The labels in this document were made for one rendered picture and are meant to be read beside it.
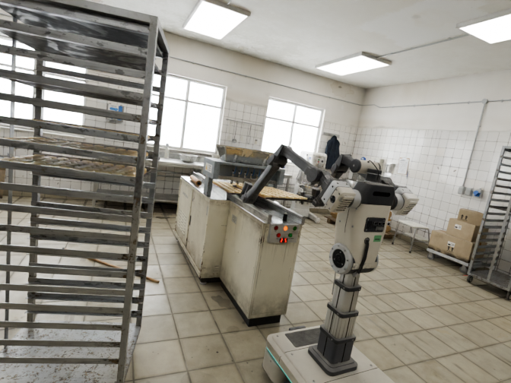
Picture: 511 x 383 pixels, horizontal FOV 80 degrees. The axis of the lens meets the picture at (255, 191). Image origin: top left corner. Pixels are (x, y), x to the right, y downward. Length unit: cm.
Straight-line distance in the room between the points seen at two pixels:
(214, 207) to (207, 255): 45
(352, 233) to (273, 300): 112
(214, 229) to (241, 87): 389
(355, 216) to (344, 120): 598
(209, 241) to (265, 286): 74
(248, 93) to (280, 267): 442
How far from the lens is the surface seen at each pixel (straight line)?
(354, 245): 159
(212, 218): 277
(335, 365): 189
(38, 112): 201
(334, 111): 727
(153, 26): 145
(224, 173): 280
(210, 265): 293
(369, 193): 154
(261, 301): 244
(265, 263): 230
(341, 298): 175
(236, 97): 614
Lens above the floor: 138
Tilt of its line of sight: 9 degrees down
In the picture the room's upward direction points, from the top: 9 degrees clockwise
